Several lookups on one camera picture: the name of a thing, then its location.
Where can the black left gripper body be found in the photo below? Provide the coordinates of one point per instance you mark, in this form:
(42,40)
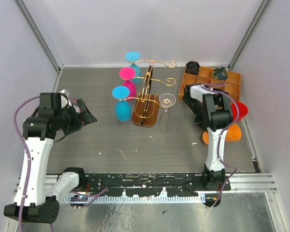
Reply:
(69,119)

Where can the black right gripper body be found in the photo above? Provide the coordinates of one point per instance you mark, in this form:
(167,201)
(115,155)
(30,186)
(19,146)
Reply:
(196,108)

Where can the orange wine glass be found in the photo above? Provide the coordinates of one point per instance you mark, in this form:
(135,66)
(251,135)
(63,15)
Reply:
(233,134)

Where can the red wine glass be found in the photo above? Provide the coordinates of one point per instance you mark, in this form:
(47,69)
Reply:
(243,111)

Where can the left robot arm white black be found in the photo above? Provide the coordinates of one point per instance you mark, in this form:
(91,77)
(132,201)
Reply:
(33,202)

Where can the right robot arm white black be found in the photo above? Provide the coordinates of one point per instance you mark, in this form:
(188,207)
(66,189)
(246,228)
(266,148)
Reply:
(213,114)

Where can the front blue wine glass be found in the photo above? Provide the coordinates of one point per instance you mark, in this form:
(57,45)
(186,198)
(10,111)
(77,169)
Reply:
(122,108)

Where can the blue wine glass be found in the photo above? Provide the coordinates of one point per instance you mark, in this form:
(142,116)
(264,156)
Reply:
(122,108)
(133,57)

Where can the clear wine glass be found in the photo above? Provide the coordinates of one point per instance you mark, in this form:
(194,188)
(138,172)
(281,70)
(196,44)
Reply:
(167,100)

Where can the pink wine glass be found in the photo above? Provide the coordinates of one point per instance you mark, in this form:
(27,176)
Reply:
(127,74)

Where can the rear blue wine glass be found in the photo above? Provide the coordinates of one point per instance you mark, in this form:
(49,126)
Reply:
(133,57)

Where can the colourful packet under left gripper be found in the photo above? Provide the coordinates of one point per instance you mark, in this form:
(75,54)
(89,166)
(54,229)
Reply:
(75,105)

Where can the wooden compartment tray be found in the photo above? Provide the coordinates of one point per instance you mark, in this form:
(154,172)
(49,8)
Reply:
(205,76)

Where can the dark rolled cloth rear right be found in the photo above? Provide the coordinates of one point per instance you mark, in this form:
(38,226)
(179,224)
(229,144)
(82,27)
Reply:
(220,73)

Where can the dark rolled cloth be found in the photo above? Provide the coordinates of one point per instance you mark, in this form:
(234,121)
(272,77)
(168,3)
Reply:
(192,67)
(220,73)

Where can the dark rolled cloth rear left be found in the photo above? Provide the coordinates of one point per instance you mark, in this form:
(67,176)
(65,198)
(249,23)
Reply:
(192,67)

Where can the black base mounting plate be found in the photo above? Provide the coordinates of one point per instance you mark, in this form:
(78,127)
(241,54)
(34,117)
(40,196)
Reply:
(151,184)

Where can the gold wire glass rack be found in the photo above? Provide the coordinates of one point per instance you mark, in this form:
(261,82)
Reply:
(147,105)

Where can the white slotted cable duct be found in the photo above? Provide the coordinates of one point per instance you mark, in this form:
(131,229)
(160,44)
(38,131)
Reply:
(163,198)

